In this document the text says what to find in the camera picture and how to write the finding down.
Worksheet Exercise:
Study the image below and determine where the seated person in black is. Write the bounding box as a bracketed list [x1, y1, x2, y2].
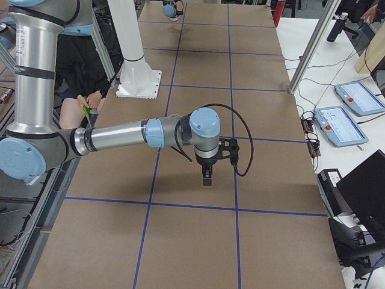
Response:
[56, 35, 109, 129]

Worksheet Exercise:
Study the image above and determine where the near teach pendant tablet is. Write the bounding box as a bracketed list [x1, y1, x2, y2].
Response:
[314, 105, 369, 147]

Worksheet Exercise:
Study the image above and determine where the black laptop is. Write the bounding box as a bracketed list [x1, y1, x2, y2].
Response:
[337, 150, 384, 241]

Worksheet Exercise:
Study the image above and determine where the black box with label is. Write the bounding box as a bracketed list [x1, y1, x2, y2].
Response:
[317, 169, 354, 217]

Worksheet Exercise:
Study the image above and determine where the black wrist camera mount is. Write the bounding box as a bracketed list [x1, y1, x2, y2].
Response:
[218, 137, 239, 167]

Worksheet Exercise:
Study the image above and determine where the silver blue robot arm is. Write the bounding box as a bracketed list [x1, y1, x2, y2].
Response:
[1, 1, 220, 185]
[162, 0, 184, 19]

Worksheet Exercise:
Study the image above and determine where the person's bare hand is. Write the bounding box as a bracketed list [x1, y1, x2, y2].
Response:
[77, 91, 104, 110]

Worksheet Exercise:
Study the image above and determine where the aluminium frame post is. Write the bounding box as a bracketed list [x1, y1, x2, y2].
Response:
[288, 0, 341, 95]

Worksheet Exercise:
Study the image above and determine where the far teach pendant tablet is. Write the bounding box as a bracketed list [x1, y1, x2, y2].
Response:
[334, 81, 384, 116]

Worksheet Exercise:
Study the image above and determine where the wooden board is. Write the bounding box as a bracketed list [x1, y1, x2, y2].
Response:
[354, 22, 384, 73]

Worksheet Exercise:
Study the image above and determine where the black monitor arm base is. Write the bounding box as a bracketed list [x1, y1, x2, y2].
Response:
[328, 218, 384, 279]

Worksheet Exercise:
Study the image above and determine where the teach pendant tablet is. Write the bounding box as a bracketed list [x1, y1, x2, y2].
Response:
[314, 105, 369, 147]
[334, 81, 384, 116]

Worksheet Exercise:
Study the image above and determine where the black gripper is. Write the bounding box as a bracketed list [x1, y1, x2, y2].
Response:
[195, 154, 222, 185]

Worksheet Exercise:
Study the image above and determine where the white camera stand column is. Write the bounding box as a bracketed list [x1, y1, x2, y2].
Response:
[108, 0, 162, 99]

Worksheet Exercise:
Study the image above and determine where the black drink bottle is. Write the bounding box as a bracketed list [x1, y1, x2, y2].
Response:
[327, 12, 348, 42]

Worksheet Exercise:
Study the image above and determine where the green handled screwdriver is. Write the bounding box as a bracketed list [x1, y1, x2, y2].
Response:
[82, 106, 92, 128]

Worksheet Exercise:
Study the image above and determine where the orange black electronics board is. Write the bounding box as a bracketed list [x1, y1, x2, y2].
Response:
[300, 110, 321, 159]

